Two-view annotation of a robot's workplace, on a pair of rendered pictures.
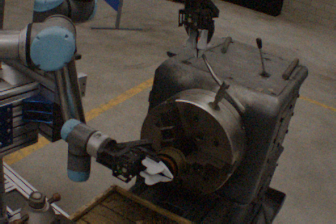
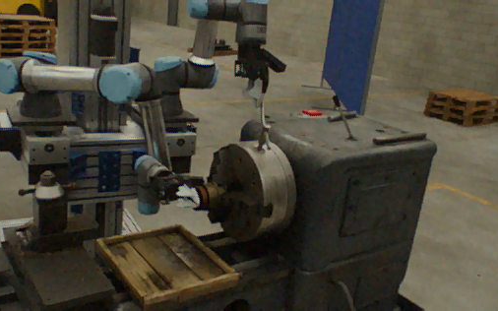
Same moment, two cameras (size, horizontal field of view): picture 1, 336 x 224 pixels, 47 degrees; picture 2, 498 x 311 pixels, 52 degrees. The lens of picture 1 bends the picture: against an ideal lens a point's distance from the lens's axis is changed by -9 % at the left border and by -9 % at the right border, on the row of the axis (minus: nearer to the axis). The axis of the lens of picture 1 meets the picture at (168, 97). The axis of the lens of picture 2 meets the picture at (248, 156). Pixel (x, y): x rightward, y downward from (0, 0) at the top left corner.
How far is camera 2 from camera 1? 85 cm
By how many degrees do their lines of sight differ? 27
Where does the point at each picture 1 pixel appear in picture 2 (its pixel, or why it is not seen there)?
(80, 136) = (145, 166)
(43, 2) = (159, 62)
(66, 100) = (149, 141)
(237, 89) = (299, 142)
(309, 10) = not seen: outside the picture
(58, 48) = (121, 84)
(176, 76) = (254, 132)
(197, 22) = (245, 70)
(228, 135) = (260, 174)
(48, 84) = not seen: hidden behind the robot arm
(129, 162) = (163, 183)
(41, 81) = not seen: hidden behind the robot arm
